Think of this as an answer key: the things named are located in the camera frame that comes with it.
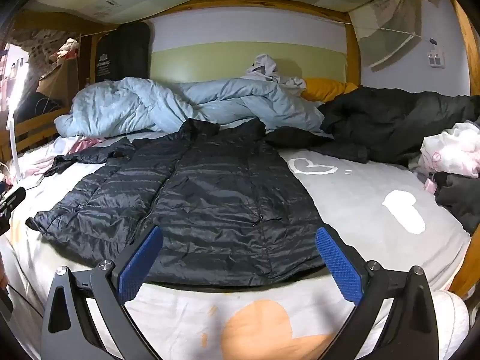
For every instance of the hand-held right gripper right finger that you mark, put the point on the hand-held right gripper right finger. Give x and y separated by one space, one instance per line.
337 266

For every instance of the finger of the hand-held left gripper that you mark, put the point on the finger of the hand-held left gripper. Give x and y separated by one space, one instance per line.
13 198

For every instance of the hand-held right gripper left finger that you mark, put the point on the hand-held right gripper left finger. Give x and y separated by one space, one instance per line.
140 266

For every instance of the black puffer jacket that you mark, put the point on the black puffer jacket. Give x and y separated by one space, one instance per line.
210 202

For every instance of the white desk lamp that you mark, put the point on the white desk lamp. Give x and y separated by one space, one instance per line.
14 150

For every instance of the grey heart-print bed sheet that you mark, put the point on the grey heart-print bed sheet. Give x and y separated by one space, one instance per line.
356 202

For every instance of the small pink object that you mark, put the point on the small pink object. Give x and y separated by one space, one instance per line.
429 186

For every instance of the brown cardboard box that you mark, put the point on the brown cardboard box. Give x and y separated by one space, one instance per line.
52 80

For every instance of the white padded cloth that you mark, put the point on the white padded cloth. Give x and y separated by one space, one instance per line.
452 318

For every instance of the dark grey garment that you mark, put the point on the dark grey garment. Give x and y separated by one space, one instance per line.
459 198

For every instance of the light blue duvet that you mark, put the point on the light blue duvet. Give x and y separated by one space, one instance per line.
123 105

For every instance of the dark green coat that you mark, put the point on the dark green coat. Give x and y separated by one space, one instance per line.
393 120

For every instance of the plush toy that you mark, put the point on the plush toy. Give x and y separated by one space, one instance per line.
68 49

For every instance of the pink white cloth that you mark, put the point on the pink white cloth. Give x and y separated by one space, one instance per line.
450 150

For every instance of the yellow pillow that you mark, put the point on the yellow pillow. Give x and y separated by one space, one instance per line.
326 88

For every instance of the black hanging bag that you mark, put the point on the black hanging bag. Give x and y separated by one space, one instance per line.
123 52

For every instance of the white grey garment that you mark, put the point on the white grey garment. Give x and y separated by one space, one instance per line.
262 65

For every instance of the folded pale curtain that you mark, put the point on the folded pale curtain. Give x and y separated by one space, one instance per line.
390 26

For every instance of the white wall socket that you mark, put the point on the white wall socket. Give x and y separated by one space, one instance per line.
436 58

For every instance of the wooden bed frame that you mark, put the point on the wooden bed frame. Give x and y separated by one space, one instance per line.
464 45

